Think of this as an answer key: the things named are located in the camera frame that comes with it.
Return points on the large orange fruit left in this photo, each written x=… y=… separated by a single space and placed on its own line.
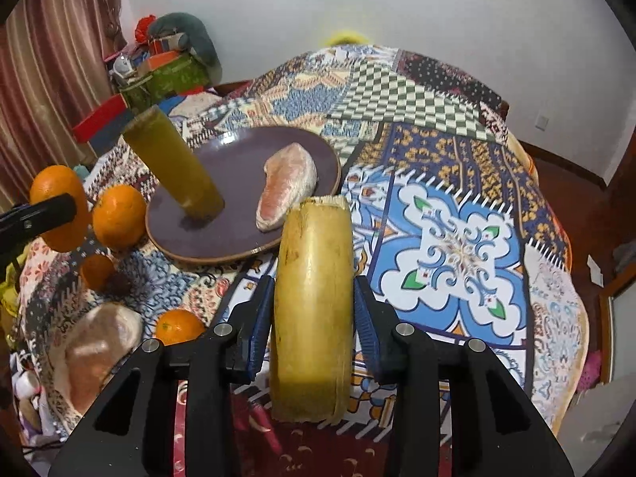
x=60 y=189

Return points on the patchwork patterned quilt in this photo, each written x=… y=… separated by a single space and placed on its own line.
x=449 y=226

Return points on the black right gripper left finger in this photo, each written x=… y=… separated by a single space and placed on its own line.
x=129 y=430

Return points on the orange fruit middle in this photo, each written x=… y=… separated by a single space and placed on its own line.
x=118 y=217

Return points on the yellow sugarcane piece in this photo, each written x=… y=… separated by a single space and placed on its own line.
x=312 y=340

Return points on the striped brown curtain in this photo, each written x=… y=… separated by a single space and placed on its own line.
x=52 y=76

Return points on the grey plush toy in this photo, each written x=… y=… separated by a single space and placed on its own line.
x=193 y=35

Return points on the small orange fruit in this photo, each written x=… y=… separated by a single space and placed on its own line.
x=96 y=272

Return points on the white wall socket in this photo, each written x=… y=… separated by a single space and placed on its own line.
x=541 y=122

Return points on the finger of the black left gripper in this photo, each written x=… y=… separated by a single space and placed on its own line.
x=24 y=223

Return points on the red flat box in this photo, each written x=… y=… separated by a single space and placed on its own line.
x=99 y=118

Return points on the orange fruit near camera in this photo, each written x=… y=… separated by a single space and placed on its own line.
x=177 y=326

